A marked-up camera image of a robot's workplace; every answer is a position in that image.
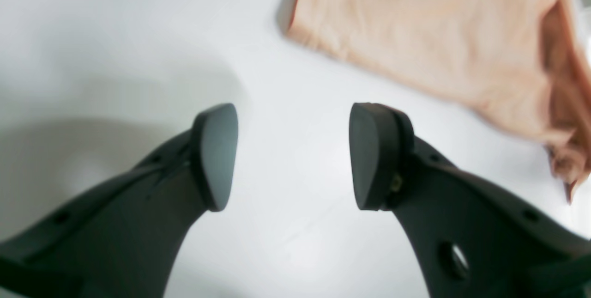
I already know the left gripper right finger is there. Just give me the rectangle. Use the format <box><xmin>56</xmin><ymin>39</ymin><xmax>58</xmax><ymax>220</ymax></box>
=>
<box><xmin>349</xmin><ymin>103</ymin><xmax>591</xmax><ymax>298</ymax></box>

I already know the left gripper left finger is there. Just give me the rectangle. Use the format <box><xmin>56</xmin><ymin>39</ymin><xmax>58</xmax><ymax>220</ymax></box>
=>
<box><xmin>0</xmin><ymin>103</ymin><xmax>239</xmax><ymax>298</ymax></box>

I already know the peach T-shirt with emoji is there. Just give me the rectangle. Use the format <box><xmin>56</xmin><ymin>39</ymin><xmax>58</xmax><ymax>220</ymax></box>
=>
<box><xmin>286</xmin><ymin>0</ymin><xmax>590</xmax><ymax>202</ymax></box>

